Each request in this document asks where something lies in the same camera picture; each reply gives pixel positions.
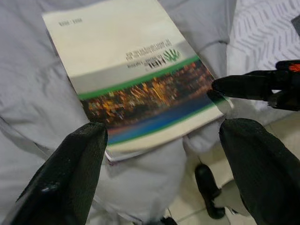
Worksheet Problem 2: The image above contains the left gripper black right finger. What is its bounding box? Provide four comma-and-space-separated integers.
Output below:
218, 118, 300, 225

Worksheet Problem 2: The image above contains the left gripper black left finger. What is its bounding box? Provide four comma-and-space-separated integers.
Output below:
0, 123, 109, 225

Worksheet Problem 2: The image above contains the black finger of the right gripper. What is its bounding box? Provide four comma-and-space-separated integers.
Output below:
268, 90, 300, 111
211, 69, 300, 101

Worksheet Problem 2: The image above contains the white magazine with city photo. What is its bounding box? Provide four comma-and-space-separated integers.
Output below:
41, 0, 226, 164

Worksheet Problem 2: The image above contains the white patterned mattress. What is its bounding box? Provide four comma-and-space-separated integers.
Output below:
228, 0, 300, 71

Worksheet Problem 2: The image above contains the grey duvet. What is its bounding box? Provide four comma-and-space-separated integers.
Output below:
0, 0, 238, 225

